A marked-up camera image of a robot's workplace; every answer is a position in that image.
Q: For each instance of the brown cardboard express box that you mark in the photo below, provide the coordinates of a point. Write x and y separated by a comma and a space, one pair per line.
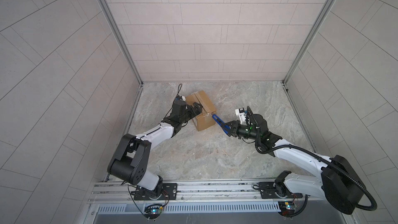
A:
204, 120

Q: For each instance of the right green circuit board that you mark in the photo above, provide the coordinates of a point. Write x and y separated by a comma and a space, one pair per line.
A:
287, 208

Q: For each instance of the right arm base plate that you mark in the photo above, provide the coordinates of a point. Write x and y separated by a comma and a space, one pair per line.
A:
268, 190

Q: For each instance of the aluminium corner post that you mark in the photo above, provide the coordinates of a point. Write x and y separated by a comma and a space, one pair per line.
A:
118, 37
326, 8

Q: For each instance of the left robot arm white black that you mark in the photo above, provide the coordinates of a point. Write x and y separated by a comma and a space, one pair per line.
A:
131, 156

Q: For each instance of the left green circuit board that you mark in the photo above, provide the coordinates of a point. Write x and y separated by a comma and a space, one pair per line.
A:
153, 211

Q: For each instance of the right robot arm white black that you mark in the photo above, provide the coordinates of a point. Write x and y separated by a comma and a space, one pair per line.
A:
331, 179

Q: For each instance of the blue utility knife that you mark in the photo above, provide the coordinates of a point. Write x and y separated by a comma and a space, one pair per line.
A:
221, 123

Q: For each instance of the green circuit board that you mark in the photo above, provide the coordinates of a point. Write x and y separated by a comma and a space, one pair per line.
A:
287, 208
153, 211

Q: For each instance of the aluminium mounting rail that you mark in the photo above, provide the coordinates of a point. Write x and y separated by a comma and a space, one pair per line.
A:
233, 190

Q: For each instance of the white ventilation grille strip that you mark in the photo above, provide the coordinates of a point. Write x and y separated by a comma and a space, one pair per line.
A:
194, 207

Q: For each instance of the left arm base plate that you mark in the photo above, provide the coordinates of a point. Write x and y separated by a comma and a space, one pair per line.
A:
166, 191

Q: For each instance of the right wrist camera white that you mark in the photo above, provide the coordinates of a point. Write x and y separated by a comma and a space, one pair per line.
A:
241, 113

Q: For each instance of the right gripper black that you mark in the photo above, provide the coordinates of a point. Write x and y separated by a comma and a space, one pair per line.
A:
235, 127

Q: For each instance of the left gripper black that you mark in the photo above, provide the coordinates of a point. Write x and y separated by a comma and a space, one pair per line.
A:
188, 109

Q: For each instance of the left aluminium corner post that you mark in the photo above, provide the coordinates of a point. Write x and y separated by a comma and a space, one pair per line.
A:
118, 37

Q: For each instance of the right aluminium corner post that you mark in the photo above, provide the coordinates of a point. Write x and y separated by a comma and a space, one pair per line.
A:
326, 8

